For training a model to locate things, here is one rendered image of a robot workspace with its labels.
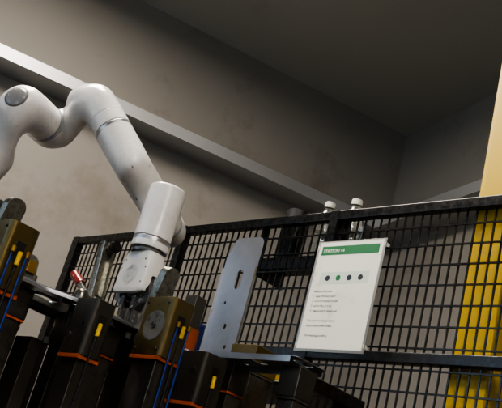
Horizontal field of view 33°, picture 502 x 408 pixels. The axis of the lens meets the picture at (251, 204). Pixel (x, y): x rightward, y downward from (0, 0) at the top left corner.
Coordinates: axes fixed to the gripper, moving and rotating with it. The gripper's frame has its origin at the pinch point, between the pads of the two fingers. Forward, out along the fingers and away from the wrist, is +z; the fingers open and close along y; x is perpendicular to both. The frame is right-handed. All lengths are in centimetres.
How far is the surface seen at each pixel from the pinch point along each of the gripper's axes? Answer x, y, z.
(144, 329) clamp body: -8.7, 18.8, 5.0
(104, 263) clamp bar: 0.0, -15.4, -13.6
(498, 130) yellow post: 58, 45, -72
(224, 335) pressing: 26.5, 2.4, -5.8
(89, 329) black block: -21.6, 20.4, 9.5
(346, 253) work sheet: 54, 9, -38
